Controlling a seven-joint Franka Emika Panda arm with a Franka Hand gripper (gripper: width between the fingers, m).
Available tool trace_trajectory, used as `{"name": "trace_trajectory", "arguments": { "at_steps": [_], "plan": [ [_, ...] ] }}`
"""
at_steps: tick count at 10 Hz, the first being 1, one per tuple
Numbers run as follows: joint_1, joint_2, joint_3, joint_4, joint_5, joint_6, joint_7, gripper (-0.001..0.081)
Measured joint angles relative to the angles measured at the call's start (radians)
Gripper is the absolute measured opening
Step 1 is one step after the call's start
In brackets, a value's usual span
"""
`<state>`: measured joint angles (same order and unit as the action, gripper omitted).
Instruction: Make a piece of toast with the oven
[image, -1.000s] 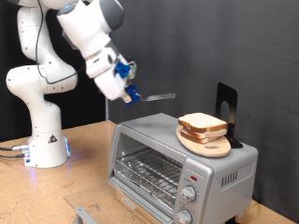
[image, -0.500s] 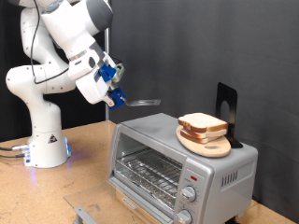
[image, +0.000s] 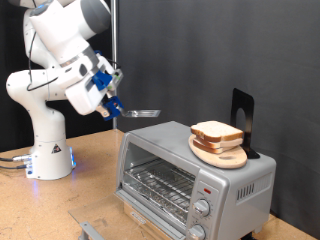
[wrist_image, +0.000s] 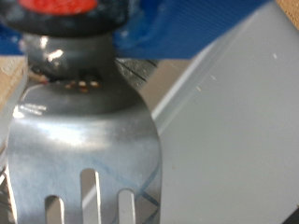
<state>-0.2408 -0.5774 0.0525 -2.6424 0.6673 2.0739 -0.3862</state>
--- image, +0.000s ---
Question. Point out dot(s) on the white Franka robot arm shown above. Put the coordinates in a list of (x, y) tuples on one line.
[(43, 150)]

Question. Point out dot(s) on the wooden riser under oven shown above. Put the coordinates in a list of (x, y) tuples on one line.
[(156, 234)]

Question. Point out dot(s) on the metal pole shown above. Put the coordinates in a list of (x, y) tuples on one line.
[(114, 33)]

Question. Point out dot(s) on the silver toaster oven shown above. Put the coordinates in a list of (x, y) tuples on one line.
[(233, 206)]

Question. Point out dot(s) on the metal spatula with blue block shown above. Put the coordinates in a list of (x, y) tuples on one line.
[(140, 113)]

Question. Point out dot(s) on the black metal bookend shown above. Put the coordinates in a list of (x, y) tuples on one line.
[(248, 103)]

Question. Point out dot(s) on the round wooden serving board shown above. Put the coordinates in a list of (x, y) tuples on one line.
[(226, 160)]

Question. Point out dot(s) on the silver oven knob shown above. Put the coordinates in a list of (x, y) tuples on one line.
[(196, 232), (201, 208)]

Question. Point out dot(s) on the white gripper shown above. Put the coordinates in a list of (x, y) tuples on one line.
[(83, 98)]

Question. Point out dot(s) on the white bread slice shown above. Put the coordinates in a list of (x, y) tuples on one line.
[(230, 143), (216, 130), (208, 149)]

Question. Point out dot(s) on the red oven indicator light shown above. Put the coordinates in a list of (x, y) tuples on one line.
[(207, 191)]

